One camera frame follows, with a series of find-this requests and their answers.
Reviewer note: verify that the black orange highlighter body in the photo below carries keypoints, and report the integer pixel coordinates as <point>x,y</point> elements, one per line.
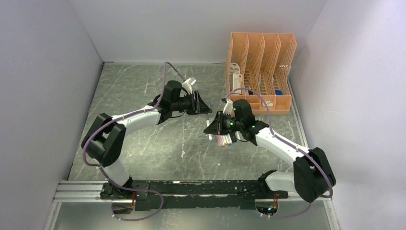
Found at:
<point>233,137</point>

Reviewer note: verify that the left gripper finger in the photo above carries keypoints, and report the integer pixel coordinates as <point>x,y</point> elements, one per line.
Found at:
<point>199,103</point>
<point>200,112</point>

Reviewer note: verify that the aluminium rail frame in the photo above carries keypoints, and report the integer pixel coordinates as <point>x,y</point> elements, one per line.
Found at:
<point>88,191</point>

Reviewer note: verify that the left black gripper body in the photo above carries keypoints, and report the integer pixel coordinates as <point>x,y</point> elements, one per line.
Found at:
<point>187,104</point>

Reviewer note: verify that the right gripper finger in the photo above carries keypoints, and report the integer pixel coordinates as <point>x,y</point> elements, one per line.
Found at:
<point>214,128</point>
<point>220,115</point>

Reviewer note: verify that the white packaged item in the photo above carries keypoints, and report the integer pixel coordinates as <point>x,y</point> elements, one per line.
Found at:
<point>235,76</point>

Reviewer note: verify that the pink capped white marker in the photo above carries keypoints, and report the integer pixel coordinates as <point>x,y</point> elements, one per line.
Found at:
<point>229,140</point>

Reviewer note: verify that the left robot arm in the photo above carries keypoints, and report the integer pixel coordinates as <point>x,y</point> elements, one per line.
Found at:
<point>104,140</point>

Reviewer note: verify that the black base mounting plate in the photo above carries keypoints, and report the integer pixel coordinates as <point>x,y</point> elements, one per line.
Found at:
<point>172,202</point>

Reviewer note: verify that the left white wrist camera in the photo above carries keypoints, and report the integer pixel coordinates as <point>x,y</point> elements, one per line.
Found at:
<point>188,84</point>

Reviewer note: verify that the orange mesh file organizer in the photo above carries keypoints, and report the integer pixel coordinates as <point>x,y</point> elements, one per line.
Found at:
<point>265,61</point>

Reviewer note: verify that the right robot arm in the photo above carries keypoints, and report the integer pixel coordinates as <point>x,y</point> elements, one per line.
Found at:
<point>311,175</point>

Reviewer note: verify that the purple highlighter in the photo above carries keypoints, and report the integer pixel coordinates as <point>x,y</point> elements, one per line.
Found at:
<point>219,140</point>

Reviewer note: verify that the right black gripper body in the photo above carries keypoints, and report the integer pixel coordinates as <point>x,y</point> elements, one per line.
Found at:
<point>230,123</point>

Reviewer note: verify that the teal capped white marker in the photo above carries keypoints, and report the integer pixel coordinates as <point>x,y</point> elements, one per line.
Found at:
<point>238,137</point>

